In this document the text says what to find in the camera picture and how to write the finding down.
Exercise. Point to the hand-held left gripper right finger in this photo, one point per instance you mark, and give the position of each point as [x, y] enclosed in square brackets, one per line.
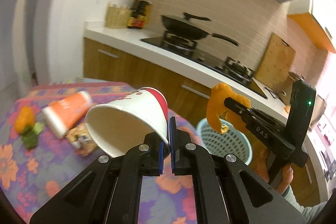
[172, 145]

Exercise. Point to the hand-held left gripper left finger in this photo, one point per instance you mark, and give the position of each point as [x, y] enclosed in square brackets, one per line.
[160, 158]

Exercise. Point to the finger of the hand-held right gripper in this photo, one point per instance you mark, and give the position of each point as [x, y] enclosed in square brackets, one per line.
[237, 106]

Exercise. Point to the large orange peel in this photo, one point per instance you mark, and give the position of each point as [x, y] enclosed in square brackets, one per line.
[218, 98]

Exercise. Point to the light blue plastic basket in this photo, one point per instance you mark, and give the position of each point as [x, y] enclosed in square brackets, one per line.
[231, 140]

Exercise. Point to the red and white paper cup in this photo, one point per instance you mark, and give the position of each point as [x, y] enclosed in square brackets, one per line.
[136, 111]

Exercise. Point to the person's right forearm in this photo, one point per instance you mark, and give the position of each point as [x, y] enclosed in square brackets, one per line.
[302, 203]

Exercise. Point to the person's right hand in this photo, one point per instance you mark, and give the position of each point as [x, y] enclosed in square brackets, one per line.
[284, 179]

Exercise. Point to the orange peel scrap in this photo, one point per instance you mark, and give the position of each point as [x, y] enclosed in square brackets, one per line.
[287, 108]

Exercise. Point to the black gas stove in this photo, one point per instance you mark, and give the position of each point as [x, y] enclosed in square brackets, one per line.
[210, 58]

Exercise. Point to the wooden cutting board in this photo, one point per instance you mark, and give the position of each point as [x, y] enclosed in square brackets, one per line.
[275, 61]

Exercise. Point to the yellow snack packet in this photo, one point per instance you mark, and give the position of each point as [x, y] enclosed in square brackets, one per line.
[81, 140]

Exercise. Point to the black wok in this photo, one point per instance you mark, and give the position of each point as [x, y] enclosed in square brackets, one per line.
[183, 27]

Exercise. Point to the wooden base cabinet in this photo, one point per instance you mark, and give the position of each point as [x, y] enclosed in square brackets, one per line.
[118, 66]

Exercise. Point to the orange white cup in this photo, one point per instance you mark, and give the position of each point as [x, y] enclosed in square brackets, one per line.
[68, 108]

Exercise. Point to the yellow oil bottle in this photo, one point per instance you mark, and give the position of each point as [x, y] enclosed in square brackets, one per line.
[148, 14]

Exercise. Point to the floral tablecloth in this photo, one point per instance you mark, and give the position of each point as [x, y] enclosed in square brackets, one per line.
[31, 174]

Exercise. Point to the red label sauce bottle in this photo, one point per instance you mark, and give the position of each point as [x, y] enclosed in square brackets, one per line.
[142, 16]

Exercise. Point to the green vegetable leaf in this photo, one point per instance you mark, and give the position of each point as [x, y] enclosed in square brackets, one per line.
[30, 138]

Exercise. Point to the dark sauce bottle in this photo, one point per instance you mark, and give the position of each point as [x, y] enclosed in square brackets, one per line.
[133, 15]

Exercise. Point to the beige wicker holder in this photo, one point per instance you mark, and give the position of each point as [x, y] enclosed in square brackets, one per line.
[118, 16]

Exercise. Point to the orange fruit piece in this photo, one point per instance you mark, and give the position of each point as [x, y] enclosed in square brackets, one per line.
[25, 119]

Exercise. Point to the white and orange wall cabinet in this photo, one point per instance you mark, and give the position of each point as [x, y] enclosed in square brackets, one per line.
[312, 22]

